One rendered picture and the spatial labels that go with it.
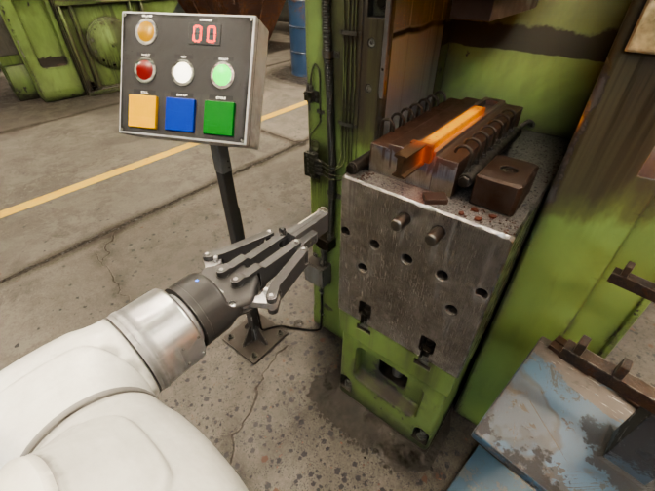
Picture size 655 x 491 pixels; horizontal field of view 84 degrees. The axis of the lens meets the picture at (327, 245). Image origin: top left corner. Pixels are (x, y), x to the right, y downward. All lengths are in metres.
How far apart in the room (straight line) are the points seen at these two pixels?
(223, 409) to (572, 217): 1.25
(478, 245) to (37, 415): 0.66
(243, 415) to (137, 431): 1.22
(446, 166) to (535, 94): 0.48
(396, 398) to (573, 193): 0.82
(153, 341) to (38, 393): 0.09
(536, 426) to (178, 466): 0.66
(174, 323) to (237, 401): 1.15
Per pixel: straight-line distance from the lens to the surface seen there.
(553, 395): 0.86
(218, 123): 0.91
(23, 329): 2.14
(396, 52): 0.97
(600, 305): 1.01
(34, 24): 5.41
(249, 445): 1.43
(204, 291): 0.39
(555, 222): 0.91
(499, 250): 0.73
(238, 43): 0.94
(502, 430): 0.77
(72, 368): 0.35
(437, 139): 0.80
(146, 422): 0.29
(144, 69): 1.04
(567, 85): 1.17
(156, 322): 0.37
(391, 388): 1.33
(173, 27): 1.03
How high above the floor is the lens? 1.30
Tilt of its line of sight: 39 degrees down
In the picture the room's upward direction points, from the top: straight up
